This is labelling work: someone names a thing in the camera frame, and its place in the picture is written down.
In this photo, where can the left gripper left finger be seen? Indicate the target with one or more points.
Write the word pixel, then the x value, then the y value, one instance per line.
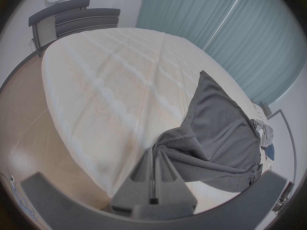
pixel 139 186

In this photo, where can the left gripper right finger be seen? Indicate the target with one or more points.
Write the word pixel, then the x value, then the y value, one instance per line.
pixel 172 188

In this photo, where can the black T-shirt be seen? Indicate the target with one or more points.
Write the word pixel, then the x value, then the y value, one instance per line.
pixel 215 128

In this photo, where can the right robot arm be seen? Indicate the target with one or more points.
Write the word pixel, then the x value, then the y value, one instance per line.
pixel 285 195

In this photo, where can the pile of clothes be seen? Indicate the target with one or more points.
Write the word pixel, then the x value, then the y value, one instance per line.
pixel 267 133

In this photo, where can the bed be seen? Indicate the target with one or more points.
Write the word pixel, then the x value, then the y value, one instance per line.
pixel 108 80

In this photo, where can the grey bedside table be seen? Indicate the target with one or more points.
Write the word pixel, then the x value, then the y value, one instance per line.
pixel 265 108

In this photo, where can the blue-green curtain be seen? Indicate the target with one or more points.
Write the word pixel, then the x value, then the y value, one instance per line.
pixel 263 44
pixel 179 13

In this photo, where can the black dressing table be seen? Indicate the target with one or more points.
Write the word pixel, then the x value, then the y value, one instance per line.
pixel 60 7

